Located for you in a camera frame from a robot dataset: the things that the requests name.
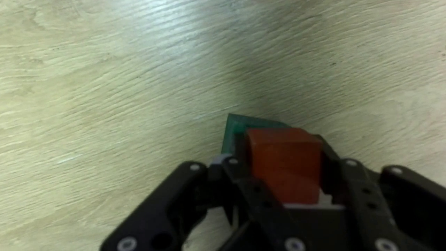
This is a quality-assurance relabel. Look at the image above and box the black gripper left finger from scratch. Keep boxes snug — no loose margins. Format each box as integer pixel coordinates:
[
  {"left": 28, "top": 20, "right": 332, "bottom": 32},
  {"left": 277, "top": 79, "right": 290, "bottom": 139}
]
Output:
[{"left": 99, "top": 154, "right": 309, "bottom": 251}]

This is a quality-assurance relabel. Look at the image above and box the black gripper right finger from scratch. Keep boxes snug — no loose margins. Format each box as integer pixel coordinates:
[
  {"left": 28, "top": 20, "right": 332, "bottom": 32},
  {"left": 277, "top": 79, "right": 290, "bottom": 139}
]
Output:
[{"left": 320, "top": 136, "right": 446, "bottom": 251}]

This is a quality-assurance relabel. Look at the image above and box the orange cube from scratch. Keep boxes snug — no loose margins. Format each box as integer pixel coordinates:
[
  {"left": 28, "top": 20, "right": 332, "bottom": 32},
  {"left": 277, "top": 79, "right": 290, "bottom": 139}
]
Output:
[{"left": 249, "top": 128, "right": 322, "bottom": 204}]

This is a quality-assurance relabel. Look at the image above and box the green cube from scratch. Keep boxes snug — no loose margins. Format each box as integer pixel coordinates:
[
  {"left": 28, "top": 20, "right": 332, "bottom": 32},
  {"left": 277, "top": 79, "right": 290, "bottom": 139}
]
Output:
[{"left": 221, "top": 112, "right": 289, "bottom": 156}]

